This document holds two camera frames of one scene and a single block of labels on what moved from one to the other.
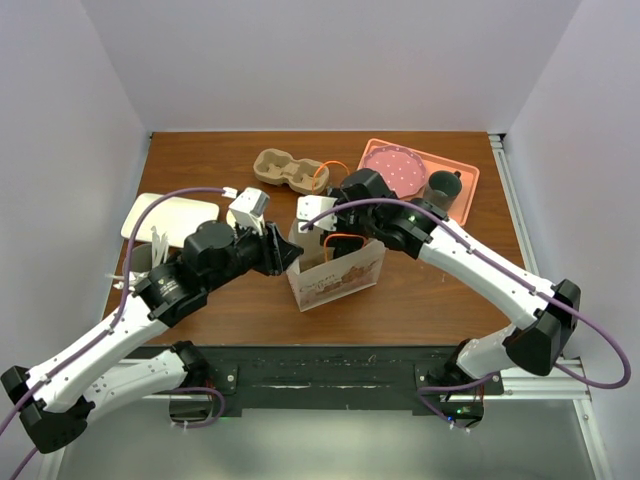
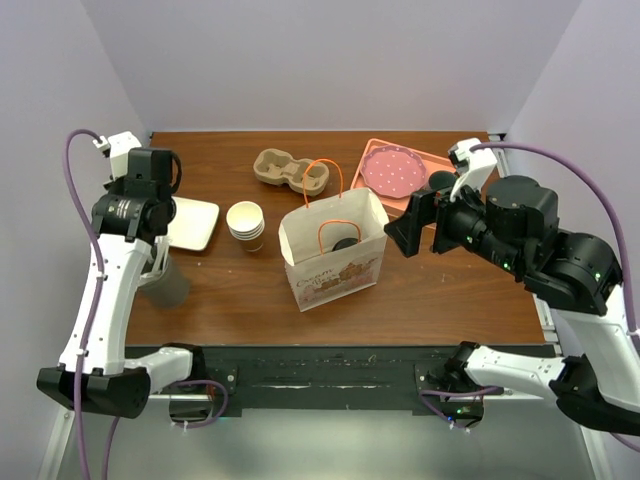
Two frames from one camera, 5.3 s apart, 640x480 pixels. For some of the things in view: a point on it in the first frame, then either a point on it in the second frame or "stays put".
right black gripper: x=340 y=227 -> x=407 y=230
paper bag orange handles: x=320 y=277 -> x=341 y=197
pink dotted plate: x=402 y=169 stays put
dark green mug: x=443 y=188 stays put
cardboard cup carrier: x=305 y=175 stays put
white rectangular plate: x=173 y=217 stays put
